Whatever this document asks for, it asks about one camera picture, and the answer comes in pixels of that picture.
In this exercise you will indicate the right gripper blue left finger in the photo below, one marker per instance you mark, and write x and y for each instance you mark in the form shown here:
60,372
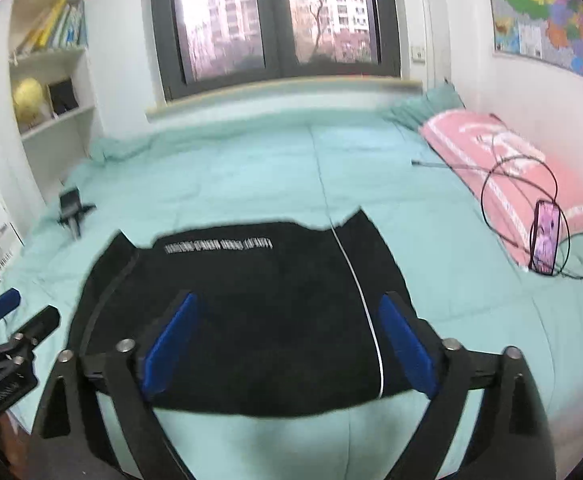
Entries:
164,341

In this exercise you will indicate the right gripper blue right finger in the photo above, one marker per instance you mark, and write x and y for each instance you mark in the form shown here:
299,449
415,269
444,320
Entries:
414,343

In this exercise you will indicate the black hooded jacket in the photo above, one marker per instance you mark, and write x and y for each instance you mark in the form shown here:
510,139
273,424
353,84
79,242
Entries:
288,315

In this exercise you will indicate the teal bed quilt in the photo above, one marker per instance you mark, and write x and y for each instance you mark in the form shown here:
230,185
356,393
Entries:
459,276

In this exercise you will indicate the smartphone with pink screen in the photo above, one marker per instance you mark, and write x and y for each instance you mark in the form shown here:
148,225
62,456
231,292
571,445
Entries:
544,237

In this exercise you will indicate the white bookshelf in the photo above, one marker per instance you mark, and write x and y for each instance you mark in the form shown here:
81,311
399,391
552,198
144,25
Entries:
56,144

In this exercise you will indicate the pink pillow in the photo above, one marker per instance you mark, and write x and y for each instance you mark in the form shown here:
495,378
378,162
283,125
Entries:
508,175

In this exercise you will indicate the yellow globe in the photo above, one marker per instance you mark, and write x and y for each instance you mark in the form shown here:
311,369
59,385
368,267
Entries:
28,98

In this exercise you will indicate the black box on shelf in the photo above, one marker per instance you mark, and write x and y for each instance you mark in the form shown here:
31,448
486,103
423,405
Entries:
62,97

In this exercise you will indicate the teal pillow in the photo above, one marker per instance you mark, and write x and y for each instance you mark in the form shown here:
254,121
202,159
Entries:
414,112

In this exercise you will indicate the wooden window sill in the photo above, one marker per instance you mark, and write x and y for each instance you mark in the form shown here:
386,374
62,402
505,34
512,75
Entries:
361,92

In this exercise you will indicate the lower row of books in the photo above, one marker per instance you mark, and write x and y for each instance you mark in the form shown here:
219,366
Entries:
46,26

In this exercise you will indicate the dark framed window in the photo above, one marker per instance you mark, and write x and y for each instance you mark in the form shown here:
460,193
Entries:
206,45

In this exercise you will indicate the white wall socket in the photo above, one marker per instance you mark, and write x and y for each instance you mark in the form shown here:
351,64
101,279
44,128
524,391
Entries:
418,54

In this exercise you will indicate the colourful wall map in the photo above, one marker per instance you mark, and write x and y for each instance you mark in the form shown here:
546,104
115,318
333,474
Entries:
550,31

